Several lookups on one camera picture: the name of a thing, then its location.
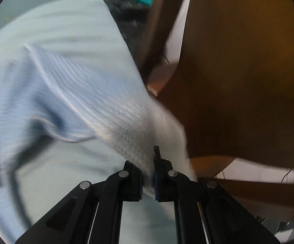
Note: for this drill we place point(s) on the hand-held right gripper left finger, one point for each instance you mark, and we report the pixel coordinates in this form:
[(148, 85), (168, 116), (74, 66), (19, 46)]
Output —
[(133, 183)]

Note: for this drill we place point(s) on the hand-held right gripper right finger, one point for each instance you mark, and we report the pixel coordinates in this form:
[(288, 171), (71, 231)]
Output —
[(159, 180)]

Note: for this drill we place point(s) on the light blue knit towel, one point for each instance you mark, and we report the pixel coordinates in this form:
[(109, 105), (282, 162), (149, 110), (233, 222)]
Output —
[(86, 94)]

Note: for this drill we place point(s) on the brown wooden board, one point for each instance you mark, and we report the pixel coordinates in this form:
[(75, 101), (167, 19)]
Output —
[(253, 195)]

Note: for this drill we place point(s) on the brown wooden door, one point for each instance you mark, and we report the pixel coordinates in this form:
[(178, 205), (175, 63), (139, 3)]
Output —
[(238, 81)]

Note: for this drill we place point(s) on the bed with pale green sheet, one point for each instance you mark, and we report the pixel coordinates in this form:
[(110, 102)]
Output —
[(60, 22)]

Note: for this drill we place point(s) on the brown wooden post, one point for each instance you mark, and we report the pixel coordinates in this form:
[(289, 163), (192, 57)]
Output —
[(157, 30)]

